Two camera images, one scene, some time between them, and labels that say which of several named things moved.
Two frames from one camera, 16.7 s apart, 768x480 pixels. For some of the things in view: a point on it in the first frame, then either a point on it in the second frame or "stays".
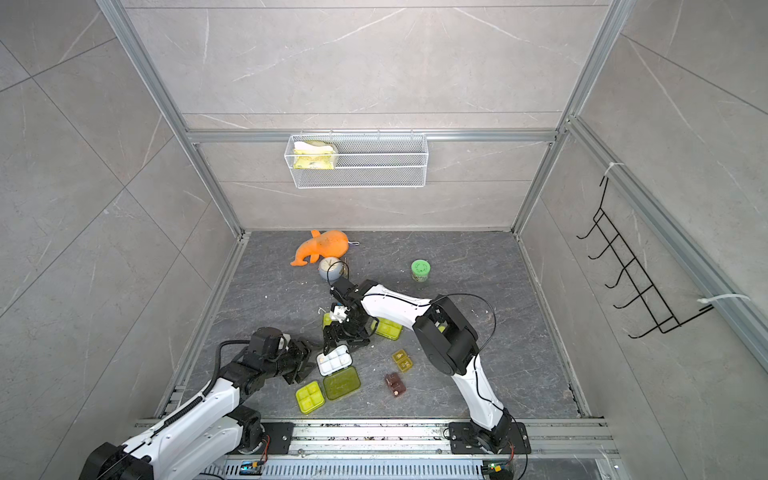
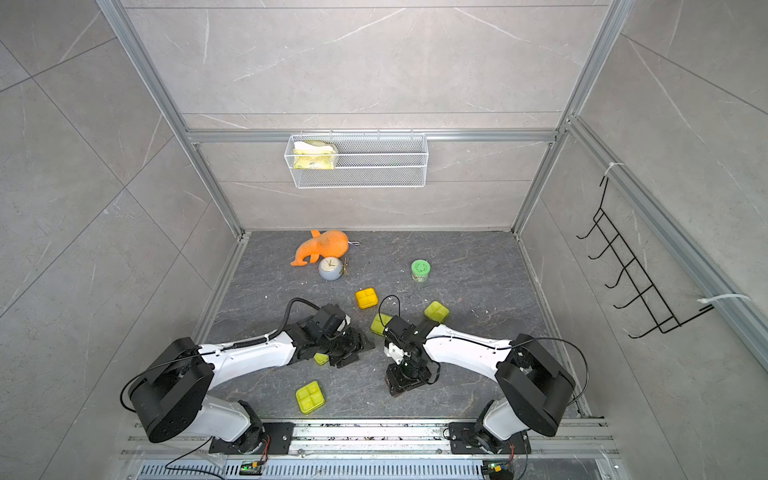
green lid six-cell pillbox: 389,329 stays
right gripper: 337,328 to 394,377
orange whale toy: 328,244 stays
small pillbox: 310,397 stays
